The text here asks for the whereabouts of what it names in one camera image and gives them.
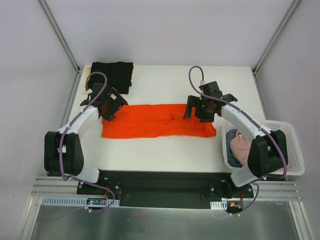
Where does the pink t shirt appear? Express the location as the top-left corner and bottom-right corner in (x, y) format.
(230, 130), (251, 166)

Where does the left green circuit board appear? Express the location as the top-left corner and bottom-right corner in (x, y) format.
(86, 198), (107, 207)

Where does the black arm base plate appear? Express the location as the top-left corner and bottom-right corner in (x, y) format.
(76, 170), (254, 209)

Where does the folded black t shirt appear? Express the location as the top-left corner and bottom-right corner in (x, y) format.
(90, 61), (134, 95)

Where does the right white cable duct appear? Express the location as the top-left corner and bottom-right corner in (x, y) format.
(210, 200), (228, 211)

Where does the orange t shirt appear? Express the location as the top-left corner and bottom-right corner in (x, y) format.
(101, 104), (217, 139)

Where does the white plastic laundry basket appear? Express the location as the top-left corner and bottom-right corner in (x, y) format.
(221, 119), (305, 176)

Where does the aluminium frame post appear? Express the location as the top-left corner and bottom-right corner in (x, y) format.
(252, 0), (302, 76)
(37, 0), (80, 73)

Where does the folded beige t shirt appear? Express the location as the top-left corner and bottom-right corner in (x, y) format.
(82, 65), (135, 97)

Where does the teal blue t shirt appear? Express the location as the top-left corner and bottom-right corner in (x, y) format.
(225, 129), (243, 168)

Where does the left aluminium frame post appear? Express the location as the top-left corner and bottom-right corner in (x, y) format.
(37, 0), (80, 73)

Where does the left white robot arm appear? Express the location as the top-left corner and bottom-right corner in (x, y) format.
(44, 83), (128, 195)

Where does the right aluminium frame post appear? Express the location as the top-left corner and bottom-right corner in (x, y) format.
(252, 0), (302, 76)

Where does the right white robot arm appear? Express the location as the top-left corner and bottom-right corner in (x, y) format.
(184, 81), (288, 198)

